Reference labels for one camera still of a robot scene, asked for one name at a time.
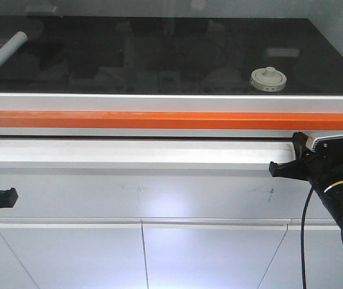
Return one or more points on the rolled white paper sheet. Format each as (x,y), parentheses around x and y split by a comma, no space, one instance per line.
(1,56)

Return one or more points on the white cabinet door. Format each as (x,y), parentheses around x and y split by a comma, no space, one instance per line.
(79,256)
(324,259)
(209,256)

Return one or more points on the white middle cabinet door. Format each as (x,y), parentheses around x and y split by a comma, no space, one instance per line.
(209,256)

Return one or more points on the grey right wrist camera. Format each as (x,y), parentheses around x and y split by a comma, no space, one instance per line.
(325,141)

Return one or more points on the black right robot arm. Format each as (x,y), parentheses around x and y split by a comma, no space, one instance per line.
(331,194)

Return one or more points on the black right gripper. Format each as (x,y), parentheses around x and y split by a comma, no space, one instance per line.
(324,165)

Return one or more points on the white right cabinet door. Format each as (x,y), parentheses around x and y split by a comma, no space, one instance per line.
(324,259)

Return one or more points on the glass jar with white lid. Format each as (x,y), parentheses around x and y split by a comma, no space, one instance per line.
(268,79)

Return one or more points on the white left cabinet door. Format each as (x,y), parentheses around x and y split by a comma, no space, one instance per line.
(79,256)

